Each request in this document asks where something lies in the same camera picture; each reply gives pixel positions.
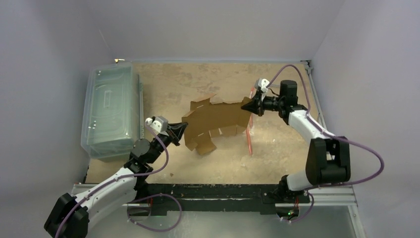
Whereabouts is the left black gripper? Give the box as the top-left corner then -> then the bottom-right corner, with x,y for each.
148,121 -> 187,164

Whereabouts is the brown cardboard box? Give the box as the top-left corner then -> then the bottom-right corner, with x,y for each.
182,93 -> 251,155

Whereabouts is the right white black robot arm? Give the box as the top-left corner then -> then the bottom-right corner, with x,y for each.
241,78 -> 351,202

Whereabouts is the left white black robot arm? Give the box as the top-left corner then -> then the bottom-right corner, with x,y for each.
44,117 -> 188,238

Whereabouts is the clear plastic storage bin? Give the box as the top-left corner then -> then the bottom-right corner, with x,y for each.
81,62 -> 144,160

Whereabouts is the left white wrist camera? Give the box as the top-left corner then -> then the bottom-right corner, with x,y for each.
145,116 -> 168,133

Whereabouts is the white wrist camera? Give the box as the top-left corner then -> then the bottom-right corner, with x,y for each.
145,116 -> 168,133
254,78 -> 270,93

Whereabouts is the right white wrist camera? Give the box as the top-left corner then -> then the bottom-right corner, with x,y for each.
254,78 -> 270,93

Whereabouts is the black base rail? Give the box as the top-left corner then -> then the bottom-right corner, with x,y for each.
129,183 -> 311,217

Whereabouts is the aluminium frame rail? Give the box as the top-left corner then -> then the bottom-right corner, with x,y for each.
59,182 -> 367,238

